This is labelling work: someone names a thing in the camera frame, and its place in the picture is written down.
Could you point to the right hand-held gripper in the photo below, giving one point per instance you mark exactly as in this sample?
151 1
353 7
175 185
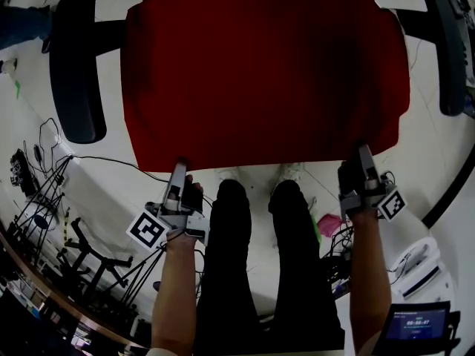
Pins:
365 198

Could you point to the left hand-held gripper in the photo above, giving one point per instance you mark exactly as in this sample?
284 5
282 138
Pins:
174 217

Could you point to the red tablecloth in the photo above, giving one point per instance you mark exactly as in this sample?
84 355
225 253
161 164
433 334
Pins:
265 80

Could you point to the person's left forearm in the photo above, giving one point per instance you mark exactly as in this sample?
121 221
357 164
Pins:
174 291

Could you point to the person's right forearm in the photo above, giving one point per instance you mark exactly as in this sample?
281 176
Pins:
371 273

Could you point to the person's left hand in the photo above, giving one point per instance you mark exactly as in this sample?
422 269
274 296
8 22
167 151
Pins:
193 182

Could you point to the person's left white shoe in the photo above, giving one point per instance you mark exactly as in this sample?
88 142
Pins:
229 173

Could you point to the person's white shoe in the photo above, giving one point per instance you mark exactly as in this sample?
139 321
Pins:
229 173
291 171

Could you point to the pink cloth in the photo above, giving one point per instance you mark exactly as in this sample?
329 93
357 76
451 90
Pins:
329 224

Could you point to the person's right white shoe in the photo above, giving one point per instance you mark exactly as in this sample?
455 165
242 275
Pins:
291 171

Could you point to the person's left leg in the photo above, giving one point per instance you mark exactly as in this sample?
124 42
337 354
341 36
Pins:
226 265

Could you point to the person's leg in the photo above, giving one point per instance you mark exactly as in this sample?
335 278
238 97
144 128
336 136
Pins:
297 265
22 26
226 265

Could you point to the white appliance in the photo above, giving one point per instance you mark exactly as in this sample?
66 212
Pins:
419 269

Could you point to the black folding stand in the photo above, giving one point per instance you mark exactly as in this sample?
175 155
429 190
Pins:
92 262

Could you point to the person's right leg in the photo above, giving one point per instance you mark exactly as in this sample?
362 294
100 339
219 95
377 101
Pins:
297 265

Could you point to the black tripod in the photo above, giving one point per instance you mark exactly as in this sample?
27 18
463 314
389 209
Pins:
44 198

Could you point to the black electronic device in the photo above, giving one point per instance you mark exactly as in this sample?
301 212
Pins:
20 169

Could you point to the black tablet screen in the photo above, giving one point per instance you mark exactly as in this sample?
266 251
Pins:
415 323

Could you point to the green tape strip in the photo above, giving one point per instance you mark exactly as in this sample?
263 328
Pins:
17 88

